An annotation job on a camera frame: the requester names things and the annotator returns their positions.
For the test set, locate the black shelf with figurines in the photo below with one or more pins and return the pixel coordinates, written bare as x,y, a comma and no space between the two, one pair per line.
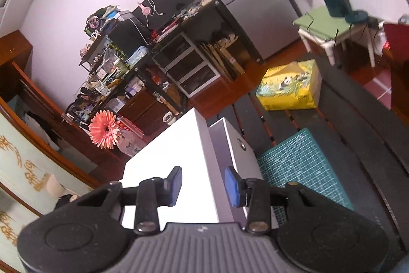
105,62

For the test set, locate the black slatted desktop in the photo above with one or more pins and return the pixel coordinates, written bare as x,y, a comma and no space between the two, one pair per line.
335,119

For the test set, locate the white box lid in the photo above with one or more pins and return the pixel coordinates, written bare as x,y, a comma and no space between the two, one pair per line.
159,148

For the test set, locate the green stool with white legs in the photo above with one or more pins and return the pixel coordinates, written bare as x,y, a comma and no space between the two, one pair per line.
319,22

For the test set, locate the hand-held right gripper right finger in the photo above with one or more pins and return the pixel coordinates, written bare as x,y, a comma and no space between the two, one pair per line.
232,186

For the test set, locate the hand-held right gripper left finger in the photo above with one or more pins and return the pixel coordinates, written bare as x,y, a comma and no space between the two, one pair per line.
174,186

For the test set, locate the white storage box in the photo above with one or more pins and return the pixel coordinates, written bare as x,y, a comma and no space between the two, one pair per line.
246,158

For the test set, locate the cream chair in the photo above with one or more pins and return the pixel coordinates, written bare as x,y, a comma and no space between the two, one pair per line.
54,185

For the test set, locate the red gold-printed box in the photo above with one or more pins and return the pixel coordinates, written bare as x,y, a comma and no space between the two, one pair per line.
131,125

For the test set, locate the pale green gold-patterned panel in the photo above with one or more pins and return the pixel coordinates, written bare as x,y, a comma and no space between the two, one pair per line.
25,170

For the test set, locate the small floor bowl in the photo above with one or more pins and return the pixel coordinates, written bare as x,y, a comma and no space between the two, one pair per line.
168,118

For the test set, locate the dark teal round appliance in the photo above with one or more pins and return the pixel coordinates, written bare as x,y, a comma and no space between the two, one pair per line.
356,17

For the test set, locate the clear blue storage case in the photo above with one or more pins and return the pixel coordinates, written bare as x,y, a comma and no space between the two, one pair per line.
138,56

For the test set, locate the pink headphones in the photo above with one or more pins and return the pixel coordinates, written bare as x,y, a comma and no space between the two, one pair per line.
145,9

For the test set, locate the green cutting mat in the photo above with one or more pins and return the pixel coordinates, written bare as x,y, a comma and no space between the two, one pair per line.
303,164

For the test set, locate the black monitor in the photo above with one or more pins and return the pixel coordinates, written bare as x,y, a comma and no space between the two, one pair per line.
172,1

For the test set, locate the yellow panda tissue pack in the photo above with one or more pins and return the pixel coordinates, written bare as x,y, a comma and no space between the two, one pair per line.
287,87

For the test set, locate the pink gerbera flower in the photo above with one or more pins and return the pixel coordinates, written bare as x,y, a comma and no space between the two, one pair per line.
105,129

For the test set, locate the black cloth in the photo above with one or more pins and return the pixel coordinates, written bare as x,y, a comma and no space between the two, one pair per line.
65,201

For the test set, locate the flat cardboard boxes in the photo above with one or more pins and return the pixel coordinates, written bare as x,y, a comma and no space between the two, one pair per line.
223,55

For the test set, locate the wooden door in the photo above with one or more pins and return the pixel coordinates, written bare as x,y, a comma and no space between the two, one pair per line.
16,49

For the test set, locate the wooden drawer cabinet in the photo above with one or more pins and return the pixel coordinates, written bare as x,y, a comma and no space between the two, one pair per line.
140,106

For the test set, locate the pink tea bottle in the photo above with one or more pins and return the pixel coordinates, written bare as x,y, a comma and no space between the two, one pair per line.
129,146

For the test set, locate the black corner desk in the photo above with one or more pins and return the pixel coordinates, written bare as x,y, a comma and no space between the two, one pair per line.
239,32

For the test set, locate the black speaker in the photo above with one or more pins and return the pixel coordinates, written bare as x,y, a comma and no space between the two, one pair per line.
127,33

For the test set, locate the white drawer unit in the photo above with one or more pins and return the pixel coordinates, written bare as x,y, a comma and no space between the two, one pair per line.
185,68

